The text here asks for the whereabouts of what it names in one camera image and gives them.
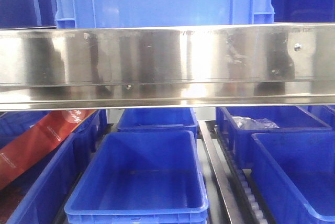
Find blue bin front right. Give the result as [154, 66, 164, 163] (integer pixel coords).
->
[251, 131, 334, 223]

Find metal roller track rail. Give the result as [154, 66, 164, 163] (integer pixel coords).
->
[197, 120, 275, 223]

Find blue bin rear centre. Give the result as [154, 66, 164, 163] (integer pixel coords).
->
[117, 107, 198, 139]

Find blue bin front left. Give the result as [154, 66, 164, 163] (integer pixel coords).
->
[1, 110, 107, 223]

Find blue bin front centre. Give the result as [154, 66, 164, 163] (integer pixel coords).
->
[64, 130, 209, 223]

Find dark blue crate upper left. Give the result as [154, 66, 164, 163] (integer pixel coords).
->
[1, 0, 57, 29]

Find blue bin rear right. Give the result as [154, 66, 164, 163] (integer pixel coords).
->
[216, 106, 332, 169]

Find blue bin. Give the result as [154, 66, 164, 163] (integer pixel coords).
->
[64, 130, 209, 223]
[117, 107, 198, 139]
[1, 110, 107, 223]
[251, 131, 334, 223]
[216, 106, 332, 169]

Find clear plastic bag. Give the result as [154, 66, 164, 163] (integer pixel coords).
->
[232, 116, 279, 130]

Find red paper bag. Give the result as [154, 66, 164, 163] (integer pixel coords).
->
[1, 109, 96, 189]

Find stainless steel shelf beam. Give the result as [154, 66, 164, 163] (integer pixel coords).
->
[1, 23, 334, 111]

